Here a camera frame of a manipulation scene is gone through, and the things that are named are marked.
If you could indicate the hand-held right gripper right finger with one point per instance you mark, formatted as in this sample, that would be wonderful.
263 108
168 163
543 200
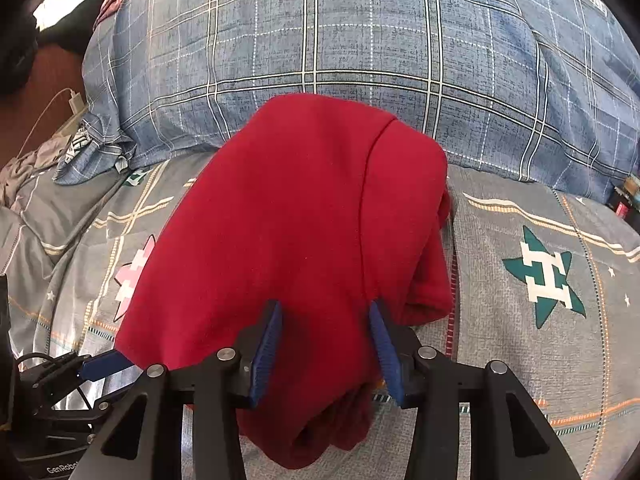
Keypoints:
387 355

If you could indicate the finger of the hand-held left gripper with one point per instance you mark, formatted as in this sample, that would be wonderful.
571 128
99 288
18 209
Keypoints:
120 394
107 364

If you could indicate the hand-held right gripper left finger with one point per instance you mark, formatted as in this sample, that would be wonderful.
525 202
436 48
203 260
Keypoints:
264 355

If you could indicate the red garment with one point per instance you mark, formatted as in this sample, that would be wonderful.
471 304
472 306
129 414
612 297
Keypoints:
300 210

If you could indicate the grey printed bed sheet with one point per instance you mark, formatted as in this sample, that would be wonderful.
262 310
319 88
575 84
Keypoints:
525 360

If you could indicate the grey crumpled cloth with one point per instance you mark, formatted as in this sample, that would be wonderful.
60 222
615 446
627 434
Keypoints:
30 175

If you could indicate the white charger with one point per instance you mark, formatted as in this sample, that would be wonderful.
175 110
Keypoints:
77 102

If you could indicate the brown wooden bedside table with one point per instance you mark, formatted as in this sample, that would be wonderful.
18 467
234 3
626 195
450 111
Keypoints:
55 85

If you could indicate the stack of dark boxes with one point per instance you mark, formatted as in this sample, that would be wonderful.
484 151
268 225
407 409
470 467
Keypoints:
627 202

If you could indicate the blue plaid pillow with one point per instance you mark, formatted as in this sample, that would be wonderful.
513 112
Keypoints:
375 60

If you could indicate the black cloth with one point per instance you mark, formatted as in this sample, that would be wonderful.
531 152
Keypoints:
60 30

